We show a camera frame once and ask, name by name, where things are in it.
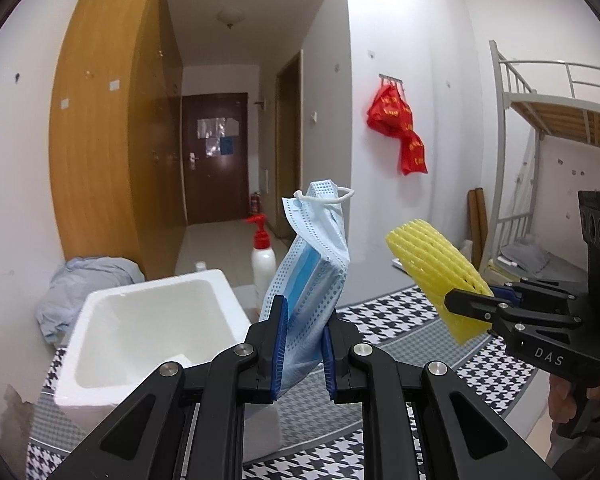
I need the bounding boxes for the yellow foam net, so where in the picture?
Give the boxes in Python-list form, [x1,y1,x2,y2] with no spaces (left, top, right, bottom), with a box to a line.
[386,219,493,344]

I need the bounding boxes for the blue face masks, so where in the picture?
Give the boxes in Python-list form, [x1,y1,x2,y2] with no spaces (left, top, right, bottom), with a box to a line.
[260,179,354,399]

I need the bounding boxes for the person's right hand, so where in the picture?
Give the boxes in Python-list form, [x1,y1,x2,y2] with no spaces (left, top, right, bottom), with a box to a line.
[547,374,600,444]

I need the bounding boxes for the wooden boards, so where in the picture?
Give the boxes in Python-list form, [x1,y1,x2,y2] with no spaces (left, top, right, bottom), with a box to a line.
[467,188,488,269]

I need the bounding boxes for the white styrofoam box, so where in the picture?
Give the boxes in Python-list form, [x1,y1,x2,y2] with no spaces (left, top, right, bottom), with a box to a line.
[52,268,282,466]

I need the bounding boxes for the houndstooth table mat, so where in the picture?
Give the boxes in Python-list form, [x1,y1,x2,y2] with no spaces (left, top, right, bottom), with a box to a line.
[54,297,552,479]

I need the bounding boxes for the light blue cloth pile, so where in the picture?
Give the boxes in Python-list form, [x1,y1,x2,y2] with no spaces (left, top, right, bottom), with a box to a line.
[34,257,145,347]

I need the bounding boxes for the white red pump bottle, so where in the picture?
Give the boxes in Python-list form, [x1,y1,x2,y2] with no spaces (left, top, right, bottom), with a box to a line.
[245,214,277,311]

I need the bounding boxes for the white metal bunk bed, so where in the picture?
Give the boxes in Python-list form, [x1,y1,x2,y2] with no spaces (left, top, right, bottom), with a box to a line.
[480,41,600,284]

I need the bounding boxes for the red hanging bags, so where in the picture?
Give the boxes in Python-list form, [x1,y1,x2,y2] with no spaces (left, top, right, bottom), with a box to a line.
[366,77,428,176]

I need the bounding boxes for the red fire extinguisher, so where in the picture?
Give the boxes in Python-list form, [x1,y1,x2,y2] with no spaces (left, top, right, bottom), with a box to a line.
[250,192,261,214]

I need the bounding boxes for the dark brown door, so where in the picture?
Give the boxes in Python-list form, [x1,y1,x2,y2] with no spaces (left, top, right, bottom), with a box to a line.
[182,92,249,226]

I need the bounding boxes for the wooden wardrobe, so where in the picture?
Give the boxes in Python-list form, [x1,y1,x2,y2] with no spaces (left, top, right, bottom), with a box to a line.
[50,0,185,280]

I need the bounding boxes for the ceiling lamp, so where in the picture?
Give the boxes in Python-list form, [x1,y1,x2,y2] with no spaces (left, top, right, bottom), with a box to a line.
[216,8,246,29]

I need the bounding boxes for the wall hook rack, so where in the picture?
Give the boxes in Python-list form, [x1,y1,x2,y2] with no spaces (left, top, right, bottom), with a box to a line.
[378,73,403,88]

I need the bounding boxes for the wooden door frame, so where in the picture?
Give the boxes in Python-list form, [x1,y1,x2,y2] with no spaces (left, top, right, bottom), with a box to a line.
[275,53,302,242]

